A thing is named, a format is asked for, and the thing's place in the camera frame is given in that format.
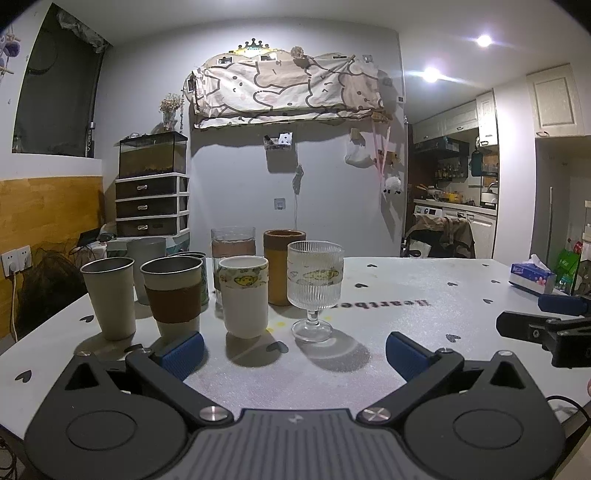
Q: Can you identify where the black cable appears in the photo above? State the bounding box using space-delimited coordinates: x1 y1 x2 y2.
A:
546 395 586 418

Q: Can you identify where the white cup with patterned band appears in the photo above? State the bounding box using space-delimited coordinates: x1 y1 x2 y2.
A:
217 256 270 339

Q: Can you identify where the chair draped with clothes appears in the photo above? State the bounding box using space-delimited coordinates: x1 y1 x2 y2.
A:
403 214 476 260

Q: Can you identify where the white power cable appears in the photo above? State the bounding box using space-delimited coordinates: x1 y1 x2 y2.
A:
10 274 23 343

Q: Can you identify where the dotted wall holder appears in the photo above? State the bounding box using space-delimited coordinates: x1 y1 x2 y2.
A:
263 132 294 151

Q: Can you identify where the blue tissue box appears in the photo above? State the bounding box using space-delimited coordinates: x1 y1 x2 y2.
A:
509 254 557 296

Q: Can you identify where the white washing machine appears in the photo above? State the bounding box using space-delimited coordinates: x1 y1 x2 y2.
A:
414 205 498 260

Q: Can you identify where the green shopping bag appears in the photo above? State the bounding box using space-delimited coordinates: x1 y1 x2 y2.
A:
553 248 581 292

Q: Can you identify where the glass fish tank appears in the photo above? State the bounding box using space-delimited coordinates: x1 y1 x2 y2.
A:
118 131 189 180

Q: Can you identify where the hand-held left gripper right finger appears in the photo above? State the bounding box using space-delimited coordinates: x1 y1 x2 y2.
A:
357 331 540 427

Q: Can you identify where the white drawer cabinet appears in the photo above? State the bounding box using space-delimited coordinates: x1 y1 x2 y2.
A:
115 174 191 238

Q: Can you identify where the white wall cabinet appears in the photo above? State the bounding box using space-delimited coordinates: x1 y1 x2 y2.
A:
526 64 588 138

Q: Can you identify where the grey cup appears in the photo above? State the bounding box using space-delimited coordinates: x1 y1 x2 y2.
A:
126 237 167 306

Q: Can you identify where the beige cup with brown sleeve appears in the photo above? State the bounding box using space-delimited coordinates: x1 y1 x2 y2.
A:
140 256 204 343

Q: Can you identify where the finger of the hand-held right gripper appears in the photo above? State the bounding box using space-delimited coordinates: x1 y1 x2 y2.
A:
537 294 591 319
496 311 591 368

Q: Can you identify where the purple plush toy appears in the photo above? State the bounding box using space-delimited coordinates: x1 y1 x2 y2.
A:
0 34 23 60

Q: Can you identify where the white wall socket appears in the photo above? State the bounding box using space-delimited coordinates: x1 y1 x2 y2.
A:
2 246 33 277

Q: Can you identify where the white hanging bag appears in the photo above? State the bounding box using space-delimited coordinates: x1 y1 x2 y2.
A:
344 137 374 168

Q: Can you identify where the vase with dried flowers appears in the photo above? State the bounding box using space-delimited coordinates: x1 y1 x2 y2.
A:
159 93 184 133

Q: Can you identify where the plain beige cup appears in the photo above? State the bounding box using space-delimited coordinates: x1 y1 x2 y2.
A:
81 257 136 342

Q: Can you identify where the green patterned cup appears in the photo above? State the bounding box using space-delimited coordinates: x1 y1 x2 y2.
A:
173 251 210 308

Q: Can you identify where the row of white kitchen cabinets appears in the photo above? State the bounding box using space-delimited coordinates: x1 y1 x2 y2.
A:
411 89 499 147

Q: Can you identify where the ribbed glass goblet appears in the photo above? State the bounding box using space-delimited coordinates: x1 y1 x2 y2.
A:
287 240 345 343

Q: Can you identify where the tall brown cup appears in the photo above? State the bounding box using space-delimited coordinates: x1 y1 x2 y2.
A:
263 229 307 306

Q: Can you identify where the black mesh net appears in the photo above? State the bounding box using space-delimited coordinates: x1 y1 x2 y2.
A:
18 248 89 329

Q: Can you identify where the dark window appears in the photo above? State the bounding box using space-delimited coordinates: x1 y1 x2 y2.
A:
13 8 112 158

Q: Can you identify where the clear glass with pink band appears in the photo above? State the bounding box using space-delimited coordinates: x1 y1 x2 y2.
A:
211 226 256 306

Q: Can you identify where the printed cartoon cloth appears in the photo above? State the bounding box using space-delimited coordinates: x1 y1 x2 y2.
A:
190 48 387 130

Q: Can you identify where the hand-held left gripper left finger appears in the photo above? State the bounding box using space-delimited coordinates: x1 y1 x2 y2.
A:
54 331 235 428

